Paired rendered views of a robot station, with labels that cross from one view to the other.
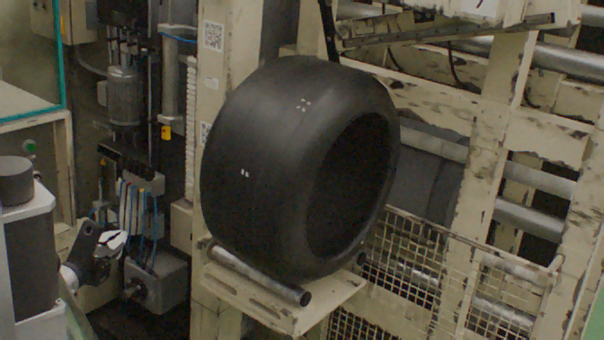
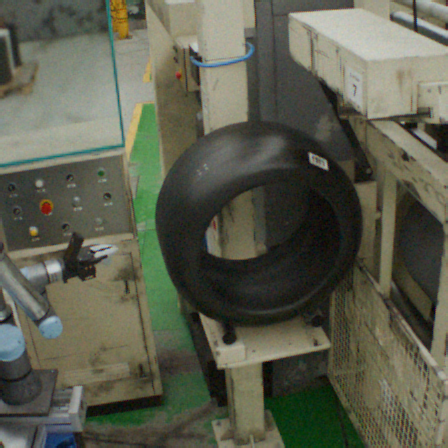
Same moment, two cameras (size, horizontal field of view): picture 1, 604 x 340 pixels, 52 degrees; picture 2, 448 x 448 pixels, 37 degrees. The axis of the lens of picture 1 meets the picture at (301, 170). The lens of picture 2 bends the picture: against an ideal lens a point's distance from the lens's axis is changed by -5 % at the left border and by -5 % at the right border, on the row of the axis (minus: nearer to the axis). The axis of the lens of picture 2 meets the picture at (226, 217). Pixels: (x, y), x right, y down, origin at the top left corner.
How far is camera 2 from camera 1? 1.29 m
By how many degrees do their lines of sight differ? 40
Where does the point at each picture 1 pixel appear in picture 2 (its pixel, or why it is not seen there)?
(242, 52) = (224, 114)
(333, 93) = (232, 161)
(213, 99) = not seen: hidden behind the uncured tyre
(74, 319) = (18, 291)
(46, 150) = (114, 176)
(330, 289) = (290, 341)
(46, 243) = not seen: outside the picture
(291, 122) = (188, 183)
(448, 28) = not seen: hidden behind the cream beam
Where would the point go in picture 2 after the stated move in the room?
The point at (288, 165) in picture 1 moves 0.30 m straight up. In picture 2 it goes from (178, 219) to (167, 114)
